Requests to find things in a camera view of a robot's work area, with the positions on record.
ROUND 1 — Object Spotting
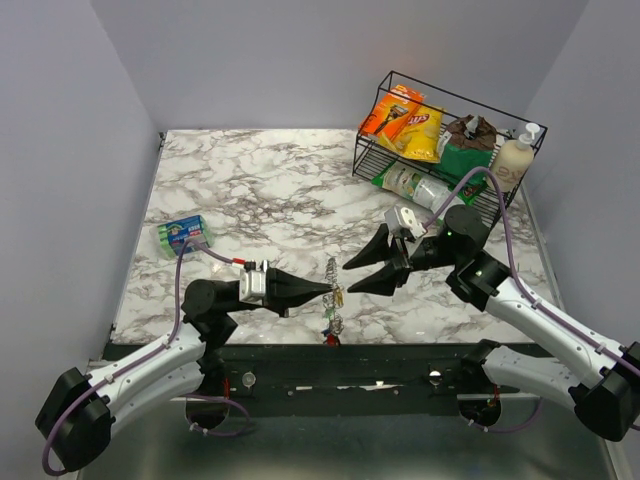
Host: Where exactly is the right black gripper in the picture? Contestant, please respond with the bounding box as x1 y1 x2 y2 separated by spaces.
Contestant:
342 222 461 298

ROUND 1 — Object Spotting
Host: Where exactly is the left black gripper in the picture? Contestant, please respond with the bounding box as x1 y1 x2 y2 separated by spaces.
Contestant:
228 260 332 318

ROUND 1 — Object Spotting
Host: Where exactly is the yellow key tag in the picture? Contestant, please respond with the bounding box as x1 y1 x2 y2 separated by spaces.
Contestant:
333 289 344 308

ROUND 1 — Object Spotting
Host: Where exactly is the metal keyring holder with rings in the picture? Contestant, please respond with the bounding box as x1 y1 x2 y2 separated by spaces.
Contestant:
322 257 344 343

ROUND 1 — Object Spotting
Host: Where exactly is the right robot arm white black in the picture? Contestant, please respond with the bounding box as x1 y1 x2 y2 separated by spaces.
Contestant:
344 205 639 442

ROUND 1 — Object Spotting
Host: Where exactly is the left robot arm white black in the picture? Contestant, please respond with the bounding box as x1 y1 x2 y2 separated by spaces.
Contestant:
35 267 331 476

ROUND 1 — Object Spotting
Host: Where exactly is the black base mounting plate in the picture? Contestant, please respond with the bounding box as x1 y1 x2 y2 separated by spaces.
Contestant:
102 341 521 418

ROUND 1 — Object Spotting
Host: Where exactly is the dark green bag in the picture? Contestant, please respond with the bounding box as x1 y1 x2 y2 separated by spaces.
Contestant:
437 142 493 184

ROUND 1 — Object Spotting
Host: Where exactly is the green sponge pack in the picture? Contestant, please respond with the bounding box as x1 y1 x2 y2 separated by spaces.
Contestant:
155 215 213 258

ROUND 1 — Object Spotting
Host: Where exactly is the yellow chips bag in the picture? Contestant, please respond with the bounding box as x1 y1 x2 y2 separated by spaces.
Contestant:
378 106 443 164

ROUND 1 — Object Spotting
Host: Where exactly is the orange razor package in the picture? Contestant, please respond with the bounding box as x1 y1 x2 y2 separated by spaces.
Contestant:
359 84 426 140

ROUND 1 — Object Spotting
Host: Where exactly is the brown crumpled bag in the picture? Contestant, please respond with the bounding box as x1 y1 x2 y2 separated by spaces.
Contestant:
445 115 497 152

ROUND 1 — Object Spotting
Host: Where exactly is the cream lotion pump bottle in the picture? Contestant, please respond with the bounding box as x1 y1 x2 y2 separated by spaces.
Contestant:
490 123 541 193

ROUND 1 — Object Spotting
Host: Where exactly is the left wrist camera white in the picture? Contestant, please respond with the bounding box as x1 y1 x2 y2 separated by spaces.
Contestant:
239 268 267 305

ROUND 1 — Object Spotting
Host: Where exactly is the black wire basket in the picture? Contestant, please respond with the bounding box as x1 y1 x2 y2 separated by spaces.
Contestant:
352 70 548 227

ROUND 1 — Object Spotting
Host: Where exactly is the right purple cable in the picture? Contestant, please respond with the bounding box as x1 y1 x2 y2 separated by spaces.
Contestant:
422 167 640 376

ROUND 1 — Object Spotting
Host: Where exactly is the aluminium frame rail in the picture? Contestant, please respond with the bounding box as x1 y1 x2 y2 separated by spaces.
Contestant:
81 395 635 479

